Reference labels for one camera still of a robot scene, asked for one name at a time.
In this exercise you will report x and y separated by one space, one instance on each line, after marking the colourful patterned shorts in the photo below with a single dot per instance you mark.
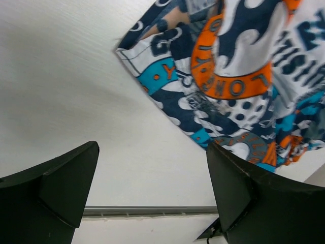
247 75

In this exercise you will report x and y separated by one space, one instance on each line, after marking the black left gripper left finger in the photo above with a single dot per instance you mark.
45 203

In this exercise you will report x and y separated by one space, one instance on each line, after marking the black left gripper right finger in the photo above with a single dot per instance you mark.
258 206

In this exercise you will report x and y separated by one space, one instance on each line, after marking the aluminium table edge rail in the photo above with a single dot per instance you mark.
146 211

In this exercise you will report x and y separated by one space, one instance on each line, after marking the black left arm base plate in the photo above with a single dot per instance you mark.
214 230

